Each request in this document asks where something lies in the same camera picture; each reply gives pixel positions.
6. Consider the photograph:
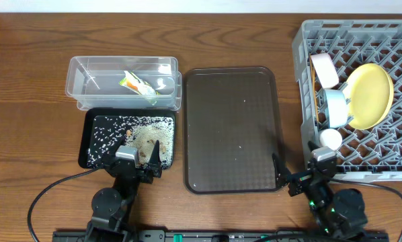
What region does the white cup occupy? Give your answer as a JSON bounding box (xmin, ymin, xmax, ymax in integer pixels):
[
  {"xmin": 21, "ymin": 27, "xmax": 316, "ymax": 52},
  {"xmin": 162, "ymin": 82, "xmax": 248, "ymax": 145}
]
[{"xmin": 319, "ymin": 128, "xmax": 343, "ymax": 151}]

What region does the light blue bowl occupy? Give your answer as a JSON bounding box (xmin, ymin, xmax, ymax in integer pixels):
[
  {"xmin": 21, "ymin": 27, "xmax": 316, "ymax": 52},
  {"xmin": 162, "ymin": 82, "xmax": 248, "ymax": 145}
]
[{"xmin": 324, "ymin": 89, "xmax": 348, "ymax": 128}]

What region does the yellow round plate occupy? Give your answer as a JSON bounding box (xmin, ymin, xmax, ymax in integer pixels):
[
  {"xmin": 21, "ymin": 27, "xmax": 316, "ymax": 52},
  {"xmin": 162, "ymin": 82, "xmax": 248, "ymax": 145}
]
[{"xmin": 343, "ymin": 63, "xmax": 394, "ymax": 130}]

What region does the white bowl with rice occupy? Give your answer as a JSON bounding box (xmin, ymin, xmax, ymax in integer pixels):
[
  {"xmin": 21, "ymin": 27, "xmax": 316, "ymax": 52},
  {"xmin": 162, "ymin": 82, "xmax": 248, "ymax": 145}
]
[{"xmin": 311, "ymin": 53, "xmax": 339, "ymax": 89}]

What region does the green yellow snack wrapper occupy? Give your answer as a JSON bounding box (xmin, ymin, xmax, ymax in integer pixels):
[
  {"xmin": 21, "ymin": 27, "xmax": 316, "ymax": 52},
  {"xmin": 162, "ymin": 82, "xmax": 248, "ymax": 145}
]
[{"xmin": 119, "ymin": 71, "xmax": 159, "ymax": 100}]

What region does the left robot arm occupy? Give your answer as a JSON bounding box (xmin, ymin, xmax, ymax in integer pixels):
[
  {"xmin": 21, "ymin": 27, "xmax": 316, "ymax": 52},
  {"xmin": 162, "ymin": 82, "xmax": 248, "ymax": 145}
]
[{"xmin": 84, "ymin": 138, "xmax": 162, "ymax": 242}]

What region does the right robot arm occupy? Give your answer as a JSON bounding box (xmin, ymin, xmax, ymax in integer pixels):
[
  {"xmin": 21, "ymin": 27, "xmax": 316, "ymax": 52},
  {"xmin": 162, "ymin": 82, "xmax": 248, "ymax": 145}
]
[{"xmin": 272, "ymin": 141, "xmax": 368, "ymax": 241}]

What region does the black waste tray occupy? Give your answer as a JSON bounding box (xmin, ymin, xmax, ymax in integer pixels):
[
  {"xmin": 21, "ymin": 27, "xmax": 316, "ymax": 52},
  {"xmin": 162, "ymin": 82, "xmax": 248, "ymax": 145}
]
[{"xmin": 78, "ymin": 108, "xmax": 175, "ymax": 169}]

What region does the grey dishwasher rack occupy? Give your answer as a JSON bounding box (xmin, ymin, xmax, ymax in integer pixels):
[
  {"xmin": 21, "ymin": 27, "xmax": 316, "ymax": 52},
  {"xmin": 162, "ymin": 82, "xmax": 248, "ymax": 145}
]
[{"xmin": 292, "ymin": 19, "xmax": 402, "ymax": 182}]

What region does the brown plastic serving tray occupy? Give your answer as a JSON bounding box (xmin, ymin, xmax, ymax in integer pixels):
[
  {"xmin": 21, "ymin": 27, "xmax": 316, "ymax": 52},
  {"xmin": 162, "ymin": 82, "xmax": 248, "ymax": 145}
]
[{"xmin": 184, "ymin": 67, "xmax": 283, "ymax": 194}]

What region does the clear plastic bin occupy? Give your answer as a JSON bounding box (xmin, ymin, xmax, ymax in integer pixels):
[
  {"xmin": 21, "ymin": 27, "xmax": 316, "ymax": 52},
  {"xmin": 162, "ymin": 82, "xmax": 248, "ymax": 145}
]
[{"xmin": 65, "ymin": 56, "xmax": 182, "ymax": 110}]

